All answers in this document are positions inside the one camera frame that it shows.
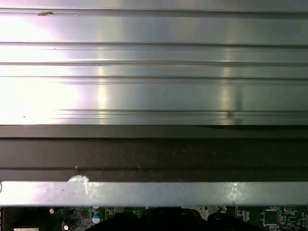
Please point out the black PC case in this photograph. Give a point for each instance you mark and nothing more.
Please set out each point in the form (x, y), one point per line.
(154, 156)

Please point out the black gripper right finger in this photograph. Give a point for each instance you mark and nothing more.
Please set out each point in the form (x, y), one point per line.
(216, 225)

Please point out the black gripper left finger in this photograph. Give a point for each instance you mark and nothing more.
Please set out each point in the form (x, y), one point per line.
(134, 223)

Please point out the green motherboard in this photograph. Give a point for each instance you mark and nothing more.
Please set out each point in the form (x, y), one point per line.
(288, 219)

